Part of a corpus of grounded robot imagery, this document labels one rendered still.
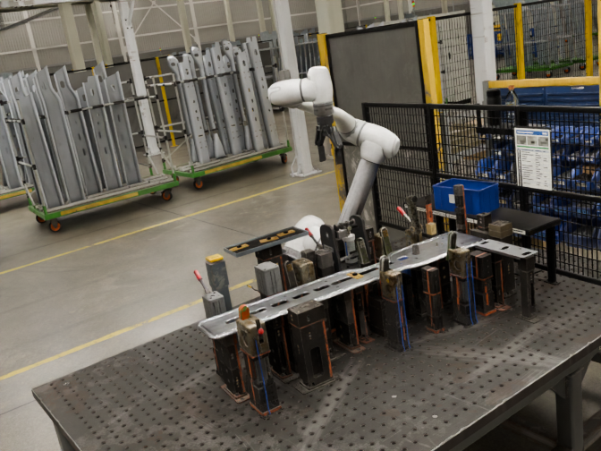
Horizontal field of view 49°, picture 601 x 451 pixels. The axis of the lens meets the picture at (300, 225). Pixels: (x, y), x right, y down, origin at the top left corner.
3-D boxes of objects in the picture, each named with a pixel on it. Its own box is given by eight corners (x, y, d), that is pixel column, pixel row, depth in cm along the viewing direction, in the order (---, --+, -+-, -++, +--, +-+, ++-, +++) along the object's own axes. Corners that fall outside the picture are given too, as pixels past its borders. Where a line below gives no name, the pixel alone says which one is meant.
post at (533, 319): (534, 324, 282) (530, 260, 274) (513, 316, 291) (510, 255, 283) (544, 319, 285) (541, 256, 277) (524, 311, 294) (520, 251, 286)
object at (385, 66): (462, 277, 522) (441, 15, 467) (451, 284, 515) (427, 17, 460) (351, 249, 629) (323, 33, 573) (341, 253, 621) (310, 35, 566)
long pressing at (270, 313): (216, 344, 242) (215, 339, 241) (193, 325, 261) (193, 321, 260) (488, 241, 304) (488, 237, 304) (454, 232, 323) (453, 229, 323)
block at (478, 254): (484, 318, 294) (479, 259, 286) (466, 311, 303) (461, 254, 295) (500, 311, 298) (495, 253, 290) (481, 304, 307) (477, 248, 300)
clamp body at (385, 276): (399, 355, 273) (390, 277, 263) (381, 345, 283) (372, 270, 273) (416, 347, 277) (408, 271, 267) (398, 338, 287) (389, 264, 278)
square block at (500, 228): (504, 299, 309) (500, 226, 299) (492, 294, 316) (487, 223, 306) (517, 293, 313) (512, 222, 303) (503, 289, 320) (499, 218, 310)
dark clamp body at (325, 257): (331, 336, 299) (319, 257, 289) (316, 327, 310) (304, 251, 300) (350, 328, 304) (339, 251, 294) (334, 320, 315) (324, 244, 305)
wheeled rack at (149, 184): (48, 235, 859) (12, 100, 811) (31, 224, 941) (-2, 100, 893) (181, 199, 955) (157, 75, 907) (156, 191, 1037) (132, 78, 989)
